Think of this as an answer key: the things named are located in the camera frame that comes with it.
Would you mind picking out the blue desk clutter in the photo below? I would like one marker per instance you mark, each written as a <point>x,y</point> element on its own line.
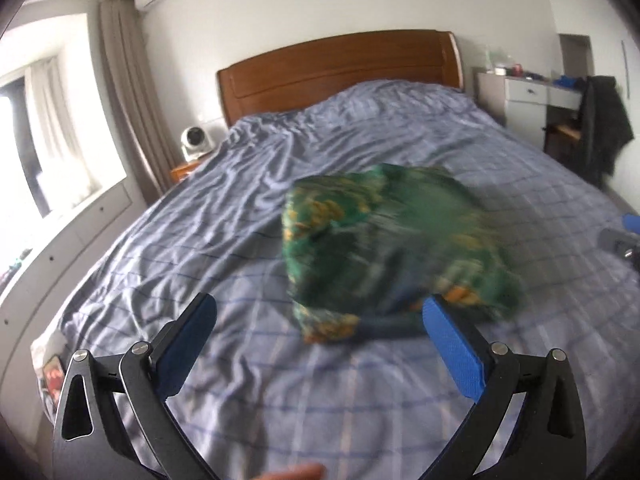
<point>567,80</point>

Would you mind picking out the wooden nightstand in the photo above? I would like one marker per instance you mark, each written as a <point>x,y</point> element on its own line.
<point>187,170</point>

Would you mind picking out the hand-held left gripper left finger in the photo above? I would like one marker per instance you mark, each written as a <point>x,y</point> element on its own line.
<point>185,345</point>

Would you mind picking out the beige curtain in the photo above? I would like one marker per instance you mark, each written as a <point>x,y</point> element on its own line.
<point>125,85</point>

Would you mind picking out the green printed garment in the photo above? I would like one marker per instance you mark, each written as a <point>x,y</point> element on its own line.
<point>400,240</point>

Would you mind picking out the white desk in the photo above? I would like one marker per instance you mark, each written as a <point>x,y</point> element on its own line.
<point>520,95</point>

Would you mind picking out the white built-in cabinet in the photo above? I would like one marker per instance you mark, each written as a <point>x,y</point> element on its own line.
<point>65,245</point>

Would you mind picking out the bed with blue checked sheet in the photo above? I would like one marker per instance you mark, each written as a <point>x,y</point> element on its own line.
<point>200,235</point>

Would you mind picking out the white bag with red print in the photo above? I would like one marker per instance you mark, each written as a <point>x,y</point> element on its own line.
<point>50,380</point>

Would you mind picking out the window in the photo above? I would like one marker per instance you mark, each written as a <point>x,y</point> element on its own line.
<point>25,150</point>

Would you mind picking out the white desk fan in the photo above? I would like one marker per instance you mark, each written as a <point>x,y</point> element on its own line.
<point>196,142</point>

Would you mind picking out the dark jacket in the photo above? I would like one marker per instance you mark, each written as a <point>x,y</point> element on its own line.
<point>605,125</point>

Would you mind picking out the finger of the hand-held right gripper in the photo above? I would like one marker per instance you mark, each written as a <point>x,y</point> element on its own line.
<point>632,223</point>

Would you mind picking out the sheer white curtain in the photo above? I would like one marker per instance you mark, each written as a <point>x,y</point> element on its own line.
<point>60,120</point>

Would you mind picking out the clear bottle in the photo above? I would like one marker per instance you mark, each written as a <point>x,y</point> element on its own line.
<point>488,60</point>

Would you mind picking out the wooden headboard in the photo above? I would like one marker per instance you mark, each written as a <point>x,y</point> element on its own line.
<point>325,70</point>

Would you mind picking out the person's left hand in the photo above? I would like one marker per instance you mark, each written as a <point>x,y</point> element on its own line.
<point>295,473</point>

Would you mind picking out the wooden chair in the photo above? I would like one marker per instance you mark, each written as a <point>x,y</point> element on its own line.
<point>565,132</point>

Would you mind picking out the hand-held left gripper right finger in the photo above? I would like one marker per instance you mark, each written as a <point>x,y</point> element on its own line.
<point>450,350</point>

